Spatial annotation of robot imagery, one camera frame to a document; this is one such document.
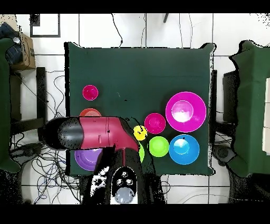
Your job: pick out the large pink plastic bowl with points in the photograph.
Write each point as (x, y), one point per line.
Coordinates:
(196, 105)

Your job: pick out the cardboard box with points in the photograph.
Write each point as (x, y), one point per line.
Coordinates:
(27, 52)

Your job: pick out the person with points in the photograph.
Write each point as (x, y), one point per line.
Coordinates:
(13, 53)

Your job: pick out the blue plastic bowl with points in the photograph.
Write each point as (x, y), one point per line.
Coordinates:
(189, 156)

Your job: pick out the green-clothed side table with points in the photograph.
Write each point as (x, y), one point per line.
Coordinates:
(4, 105)
(253, 105)

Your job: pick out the yellow plastic cup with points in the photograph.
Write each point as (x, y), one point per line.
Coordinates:
(139, 134)

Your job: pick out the short black rod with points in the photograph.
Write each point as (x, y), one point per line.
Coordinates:
(166, 18)

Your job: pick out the small red plastic bowl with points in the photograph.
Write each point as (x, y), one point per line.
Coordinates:
(155, 123)

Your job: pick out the purple plastic bowl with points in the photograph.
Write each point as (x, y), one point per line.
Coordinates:
(86, 159)

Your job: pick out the large green plastic bowl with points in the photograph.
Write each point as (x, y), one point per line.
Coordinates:
(141, 153)

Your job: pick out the black box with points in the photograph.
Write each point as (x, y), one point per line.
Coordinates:
(230, 95)

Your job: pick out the small green plastic bowl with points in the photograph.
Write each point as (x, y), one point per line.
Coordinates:
(158, 146)

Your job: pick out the dark green table cloth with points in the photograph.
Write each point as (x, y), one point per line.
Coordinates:
(137, 74)

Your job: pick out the red plastic cup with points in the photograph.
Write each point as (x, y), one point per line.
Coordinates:
(90, 92)

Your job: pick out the black metal stand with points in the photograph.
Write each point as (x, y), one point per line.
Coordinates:
(214, 95)
(41, 95)

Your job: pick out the black pedestal leg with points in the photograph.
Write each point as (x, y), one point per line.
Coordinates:
(29, 151)
(223, 153)

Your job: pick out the black square floor frame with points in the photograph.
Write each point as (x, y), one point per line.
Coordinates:
(45, 36)

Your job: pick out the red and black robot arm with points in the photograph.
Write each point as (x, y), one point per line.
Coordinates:
(95, 131)

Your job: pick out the orange plastic bowl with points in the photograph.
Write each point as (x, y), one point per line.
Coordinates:
(90, 112)

